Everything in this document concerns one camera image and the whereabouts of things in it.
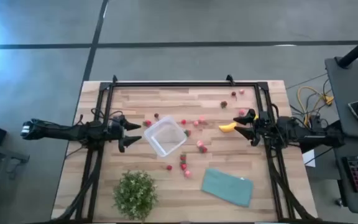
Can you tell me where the green artificial plant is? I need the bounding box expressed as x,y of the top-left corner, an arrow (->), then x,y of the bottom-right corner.
112,170 -> 159,222

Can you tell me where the grey side stand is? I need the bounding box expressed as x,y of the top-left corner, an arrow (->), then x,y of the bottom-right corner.
0,140 -> 30,224

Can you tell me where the teal folded cloth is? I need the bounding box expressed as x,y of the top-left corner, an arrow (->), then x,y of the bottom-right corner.
201,168 -> 255,208

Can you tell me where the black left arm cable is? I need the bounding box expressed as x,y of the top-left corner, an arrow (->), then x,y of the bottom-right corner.
90,107 -> 126,125

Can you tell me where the yellow cable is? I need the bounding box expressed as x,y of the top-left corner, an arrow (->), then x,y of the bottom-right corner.
296,86 -> 334,125

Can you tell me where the yellow toy banana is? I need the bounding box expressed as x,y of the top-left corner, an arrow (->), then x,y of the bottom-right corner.
218,121 -> 239,133

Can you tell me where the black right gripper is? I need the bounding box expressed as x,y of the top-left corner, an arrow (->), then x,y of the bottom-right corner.
232,108 -> 275,147

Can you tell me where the grey desk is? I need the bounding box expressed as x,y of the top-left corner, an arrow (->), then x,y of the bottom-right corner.
324,57 -> 358,215

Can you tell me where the black metal table frame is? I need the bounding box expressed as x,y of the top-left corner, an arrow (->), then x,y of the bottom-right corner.
53,73 -> 320,223

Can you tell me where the clear plastic container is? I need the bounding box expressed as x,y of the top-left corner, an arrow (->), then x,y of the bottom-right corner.
144,115 -> 188,157

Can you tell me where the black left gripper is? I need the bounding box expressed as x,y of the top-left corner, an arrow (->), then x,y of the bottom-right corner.
106,114 -> 143,154

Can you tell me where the white paper sheet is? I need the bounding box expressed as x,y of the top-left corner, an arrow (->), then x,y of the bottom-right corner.
302,149 -> 316,168

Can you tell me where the black pole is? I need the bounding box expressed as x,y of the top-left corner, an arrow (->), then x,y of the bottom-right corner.
336,29 -> 358,68

